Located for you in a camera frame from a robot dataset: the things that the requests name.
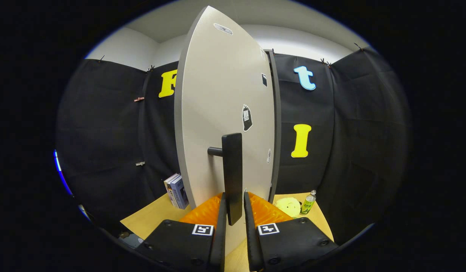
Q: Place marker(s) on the black backdrop cloth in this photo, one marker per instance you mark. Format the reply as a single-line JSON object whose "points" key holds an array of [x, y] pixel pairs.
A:
{"points": [[350, 132]]}

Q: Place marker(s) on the blue book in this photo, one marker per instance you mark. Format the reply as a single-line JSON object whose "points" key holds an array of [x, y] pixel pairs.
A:
{"points": [[180, 192]]}

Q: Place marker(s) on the white book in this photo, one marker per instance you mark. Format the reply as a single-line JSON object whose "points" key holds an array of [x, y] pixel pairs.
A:
{"points": [[168, 187]]}

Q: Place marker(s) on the grey shoe cabinet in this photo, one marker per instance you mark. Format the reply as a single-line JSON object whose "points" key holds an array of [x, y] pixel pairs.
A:
{"points": [[277, 132]]}

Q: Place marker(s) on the green drink bottle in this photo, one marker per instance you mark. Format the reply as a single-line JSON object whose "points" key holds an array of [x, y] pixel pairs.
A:
{"points": [[307, 206]]}

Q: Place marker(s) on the beige shoe cabinet door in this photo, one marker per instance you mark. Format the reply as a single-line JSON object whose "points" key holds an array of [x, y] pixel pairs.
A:
{"points": [[210, 94]]}

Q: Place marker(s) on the yellow round disc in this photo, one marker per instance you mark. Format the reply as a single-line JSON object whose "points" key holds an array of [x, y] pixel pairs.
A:
{"points": [[287, 207]]}

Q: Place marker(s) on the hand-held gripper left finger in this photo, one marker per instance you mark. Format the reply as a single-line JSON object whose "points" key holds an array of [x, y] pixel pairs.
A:
{"points": [[219, 245]]}

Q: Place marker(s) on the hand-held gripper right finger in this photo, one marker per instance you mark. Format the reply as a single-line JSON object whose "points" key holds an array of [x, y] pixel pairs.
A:
{"points": [[252, 241]]}

